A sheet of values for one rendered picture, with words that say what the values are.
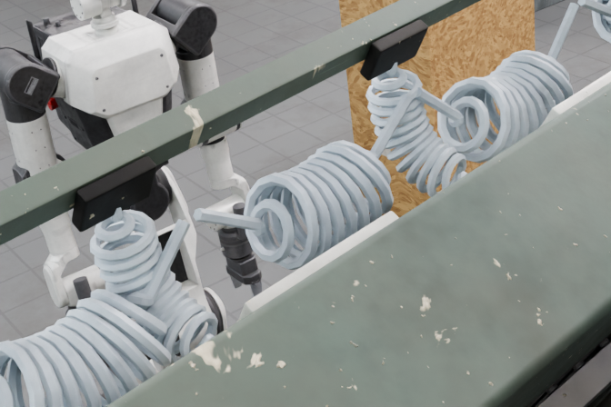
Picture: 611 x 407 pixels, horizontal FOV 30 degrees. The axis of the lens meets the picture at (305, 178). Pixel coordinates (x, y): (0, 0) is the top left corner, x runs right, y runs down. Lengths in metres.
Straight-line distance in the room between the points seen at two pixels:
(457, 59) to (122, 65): 1.46
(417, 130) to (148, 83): 1.84
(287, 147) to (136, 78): 2.45
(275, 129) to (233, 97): 4.47
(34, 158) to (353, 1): 1.53
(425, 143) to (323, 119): 4.39
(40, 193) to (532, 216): 0.26
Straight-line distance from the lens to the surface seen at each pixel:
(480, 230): 0.57
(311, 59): 0.73
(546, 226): 0.59
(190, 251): 2.79
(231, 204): 2.93
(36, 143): 2.61
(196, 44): 2.70
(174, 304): 0.67
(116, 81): 2.56
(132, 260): 0.66
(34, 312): 4.21
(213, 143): 2.84
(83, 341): 0.63
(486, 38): 3.79
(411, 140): 0.80
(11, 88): 2.52
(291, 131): 5.12
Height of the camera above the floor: 2.25
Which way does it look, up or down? 29 degrees down
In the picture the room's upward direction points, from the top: 8 degrees counter-clockwise
